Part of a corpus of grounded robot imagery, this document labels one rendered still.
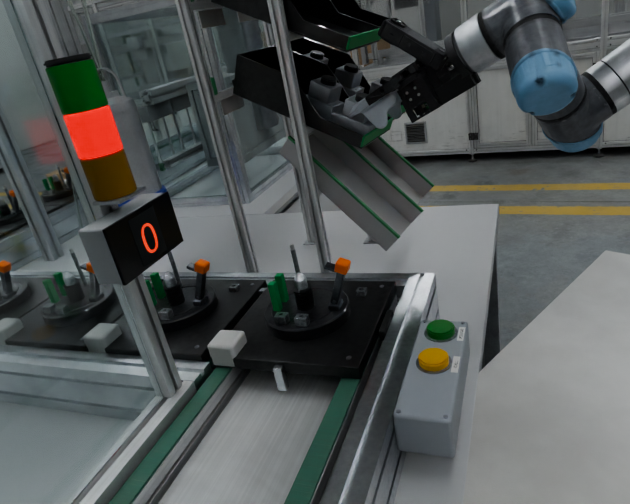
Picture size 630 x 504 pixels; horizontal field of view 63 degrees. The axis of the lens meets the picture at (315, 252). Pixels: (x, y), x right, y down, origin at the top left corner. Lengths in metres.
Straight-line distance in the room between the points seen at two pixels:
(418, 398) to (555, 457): 0.19
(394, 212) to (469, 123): 3.75
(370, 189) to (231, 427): 0.56
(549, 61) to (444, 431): 0.47
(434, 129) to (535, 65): 4.18
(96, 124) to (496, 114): 4.30
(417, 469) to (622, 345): 0.40
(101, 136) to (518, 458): 0.63
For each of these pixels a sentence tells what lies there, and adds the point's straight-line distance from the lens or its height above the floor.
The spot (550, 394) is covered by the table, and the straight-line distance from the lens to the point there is 0.84.
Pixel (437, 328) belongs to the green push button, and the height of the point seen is 0.97.
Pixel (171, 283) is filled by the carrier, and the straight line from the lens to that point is 0.94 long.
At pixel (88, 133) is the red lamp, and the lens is 0.62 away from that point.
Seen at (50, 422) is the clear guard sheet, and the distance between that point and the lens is 0.66.
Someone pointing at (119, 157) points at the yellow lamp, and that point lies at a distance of 0.63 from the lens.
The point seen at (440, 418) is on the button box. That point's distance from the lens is 0.65.
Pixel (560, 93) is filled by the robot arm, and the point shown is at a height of 1.27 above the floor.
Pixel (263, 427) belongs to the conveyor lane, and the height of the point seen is 0.92.
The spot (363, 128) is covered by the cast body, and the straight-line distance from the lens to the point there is 0.93.
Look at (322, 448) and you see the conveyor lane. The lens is 0.65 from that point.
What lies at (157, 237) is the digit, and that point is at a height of 1.20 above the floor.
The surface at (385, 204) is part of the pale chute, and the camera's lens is 1.07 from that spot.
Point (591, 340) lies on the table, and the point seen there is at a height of 0.86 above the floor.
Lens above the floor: 1.41
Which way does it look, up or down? 24 degrees down
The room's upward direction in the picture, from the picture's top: 11 degrees counter-clockwise
